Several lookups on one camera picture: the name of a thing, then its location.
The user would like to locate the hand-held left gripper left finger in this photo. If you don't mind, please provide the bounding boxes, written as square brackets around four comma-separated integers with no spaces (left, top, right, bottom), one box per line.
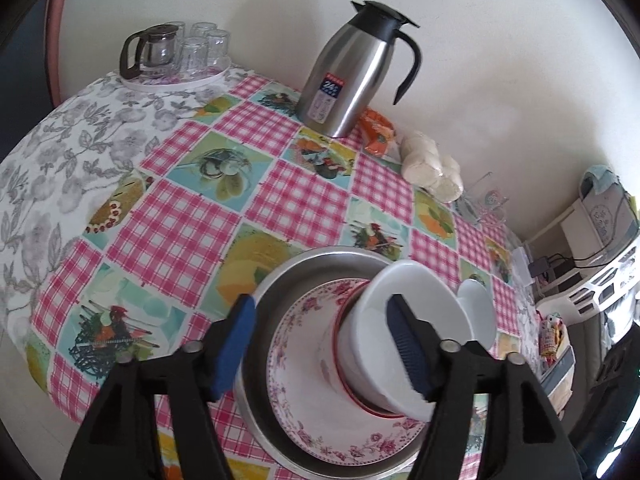
[60,294,258,480]

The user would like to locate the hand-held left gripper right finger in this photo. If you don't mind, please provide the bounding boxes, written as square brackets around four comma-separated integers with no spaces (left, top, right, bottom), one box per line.
[386,294,586,480]

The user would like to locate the white ceramic bowl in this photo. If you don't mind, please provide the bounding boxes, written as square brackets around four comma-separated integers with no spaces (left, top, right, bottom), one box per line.
[336,261,473,421]

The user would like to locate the pink floral plate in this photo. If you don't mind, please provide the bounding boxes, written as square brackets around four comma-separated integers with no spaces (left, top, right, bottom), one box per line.
[266,280,426,468]

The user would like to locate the large steel basin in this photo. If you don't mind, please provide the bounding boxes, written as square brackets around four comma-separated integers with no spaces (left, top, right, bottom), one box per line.
[234,246,436,480]

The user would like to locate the strawberry print bowl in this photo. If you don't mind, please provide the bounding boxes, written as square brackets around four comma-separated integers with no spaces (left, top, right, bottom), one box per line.
[315,280,416,418]

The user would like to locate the small white bowl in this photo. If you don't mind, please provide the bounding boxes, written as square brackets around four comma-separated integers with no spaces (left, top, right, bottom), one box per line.
[456,277,498,358]

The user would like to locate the pink checkered tablecloth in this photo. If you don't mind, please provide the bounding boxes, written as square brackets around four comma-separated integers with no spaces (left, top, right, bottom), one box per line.
[25,72,563,480]

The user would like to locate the colourful snack packet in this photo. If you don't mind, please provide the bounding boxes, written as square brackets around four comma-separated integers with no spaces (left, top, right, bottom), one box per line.
[537,310,571,361]

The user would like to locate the grey box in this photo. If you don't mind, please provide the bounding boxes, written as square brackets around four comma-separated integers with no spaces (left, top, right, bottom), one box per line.
[539,347,576,411]

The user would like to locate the clear glass mug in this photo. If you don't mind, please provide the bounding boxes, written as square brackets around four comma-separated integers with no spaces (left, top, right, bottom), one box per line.
[457,172,511,226]

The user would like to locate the white tissue rolls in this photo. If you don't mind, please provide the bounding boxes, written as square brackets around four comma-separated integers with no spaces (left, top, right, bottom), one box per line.
[400,131,463,203]

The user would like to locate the orange snack packet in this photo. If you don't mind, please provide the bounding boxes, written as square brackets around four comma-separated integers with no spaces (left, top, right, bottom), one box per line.
[361,107,398,157]

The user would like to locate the white plastic shelf rack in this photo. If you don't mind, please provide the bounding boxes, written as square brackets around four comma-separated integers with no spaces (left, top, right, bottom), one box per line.
[522,200,640,321]

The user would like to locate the grey kitchen appliance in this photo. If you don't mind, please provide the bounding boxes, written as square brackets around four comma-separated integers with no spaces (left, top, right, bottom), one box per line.
[577,165,640,266]

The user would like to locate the grey floral cloth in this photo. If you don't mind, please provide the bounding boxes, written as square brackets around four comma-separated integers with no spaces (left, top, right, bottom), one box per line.
[0,67,251,341]

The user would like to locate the white round tray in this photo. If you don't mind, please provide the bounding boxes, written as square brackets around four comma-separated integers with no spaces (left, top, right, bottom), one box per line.
[120,57,233,92]

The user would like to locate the stainless steel thermos jug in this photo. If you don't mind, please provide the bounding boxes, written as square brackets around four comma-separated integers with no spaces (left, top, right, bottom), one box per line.
[296,0,422,139]

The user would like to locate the glass teapot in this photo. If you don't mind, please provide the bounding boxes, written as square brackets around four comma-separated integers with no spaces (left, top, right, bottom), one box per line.
[119,25,180,81]

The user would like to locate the pink foam tube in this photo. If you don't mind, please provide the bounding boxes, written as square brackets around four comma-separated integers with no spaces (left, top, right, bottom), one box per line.
[45,0,68,106]

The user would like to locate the dark blue cabinet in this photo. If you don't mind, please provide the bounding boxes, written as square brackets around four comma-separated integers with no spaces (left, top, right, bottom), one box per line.
[0,0,51,111]

